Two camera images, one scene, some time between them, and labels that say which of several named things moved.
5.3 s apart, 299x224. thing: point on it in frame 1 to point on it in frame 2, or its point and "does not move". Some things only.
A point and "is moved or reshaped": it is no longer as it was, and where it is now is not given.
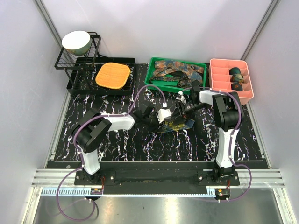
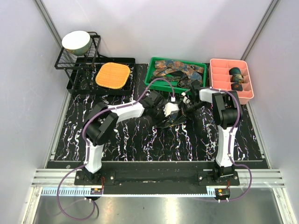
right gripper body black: (193, 108) does not move
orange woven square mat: (112, 75) does not move
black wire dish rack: (81, 70) does not move
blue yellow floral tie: (170, 126) is moved or reshaped
